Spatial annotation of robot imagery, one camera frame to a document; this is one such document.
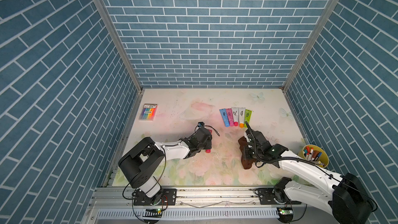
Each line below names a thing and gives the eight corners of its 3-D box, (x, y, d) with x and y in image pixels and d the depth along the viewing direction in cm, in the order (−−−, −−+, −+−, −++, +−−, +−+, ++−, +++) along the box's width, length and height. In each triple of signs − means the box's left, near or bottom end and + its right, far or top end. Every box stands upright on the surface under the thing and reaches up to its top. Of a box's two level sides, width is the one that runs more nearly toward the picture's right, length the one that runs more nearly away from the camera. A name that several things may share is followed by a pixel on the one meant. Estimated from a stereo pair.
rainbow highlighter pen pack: (139, 120, 105) (138, 118, 103) (144, 105, 113) (143, 103, 111) (154, 120, 105) (153, 118, 103) (158, 106, 113) (157, 103, 111)
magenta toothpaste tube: (229, 126, 101) (230, 124, 100) (226, 110, 110) (226, 108, 108) (234, 126, 101) (235, 124, 100) (230, 109, 110) (231, 108, 109)
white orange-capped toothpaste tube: (238, 127, 101) (239, 125, 99) (238, 108, 111) (239, 106, 109) (245, 128, 100) (245, 126, 99) (244, 109, 111) (245, 107, 109)
